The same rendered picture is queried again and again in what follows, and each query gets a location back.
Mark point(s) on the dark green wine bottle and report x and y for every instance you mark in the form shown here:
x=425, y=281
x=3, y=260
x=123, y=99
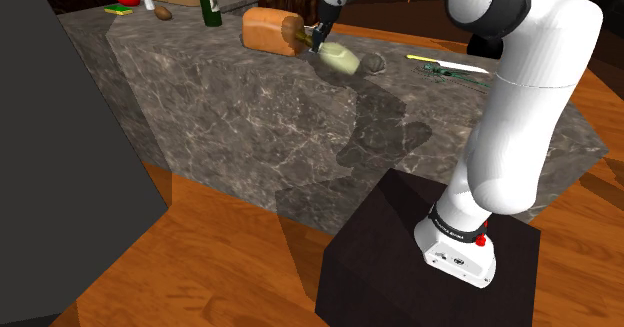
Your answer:
x=210, y=9

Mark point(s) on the grey-brown round lump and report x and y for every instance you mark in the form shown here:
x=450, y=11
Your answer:
x=373, y=64

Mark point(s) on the dark robot stand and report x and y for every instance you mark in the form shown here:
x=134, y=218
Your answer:
x=385, y=267

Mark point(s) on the dark grey cabinet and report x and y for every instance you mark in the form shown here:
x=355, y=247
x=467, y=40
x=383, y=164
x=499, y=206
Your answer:
x=58, y=145

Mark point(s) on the brown potato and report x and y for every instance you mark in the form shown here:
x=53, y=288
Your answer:
x=163, y=13

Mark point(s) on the pale green bottle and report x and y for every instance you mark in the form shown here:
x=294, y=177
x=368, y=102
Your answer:
x=339, y=57

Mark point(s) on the dark green utensil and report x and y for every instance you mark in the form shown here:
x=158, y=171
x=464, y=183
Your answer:
x=446, y=74

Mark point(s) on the brown bread loaf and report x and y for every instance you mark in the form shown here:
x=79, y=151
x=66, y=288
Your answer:
x=265, y=31

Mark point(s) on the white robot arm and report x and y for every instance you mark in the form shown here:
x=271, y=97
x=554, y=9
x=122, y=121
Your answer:
x=516, y=121

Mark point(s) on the green and yellow sponge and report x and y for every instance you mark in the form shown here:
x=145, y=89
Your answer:
x=118, y=9

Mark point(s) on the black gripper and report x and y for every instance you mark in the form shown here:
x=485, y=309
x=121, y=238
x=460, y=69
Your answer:
x=327, y=19

